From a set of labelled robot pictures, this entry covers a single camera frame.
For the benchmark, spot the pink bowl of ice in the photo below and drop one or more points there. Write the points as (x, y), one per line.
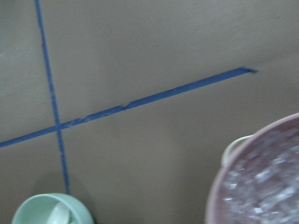
(258, 183)

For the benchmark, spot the green ceramic bowl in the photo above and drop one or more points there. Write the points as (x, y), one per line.
(52, 208)

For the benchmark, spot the beige plastic tray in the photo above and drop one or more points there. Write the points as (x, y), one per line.
(231, 148)

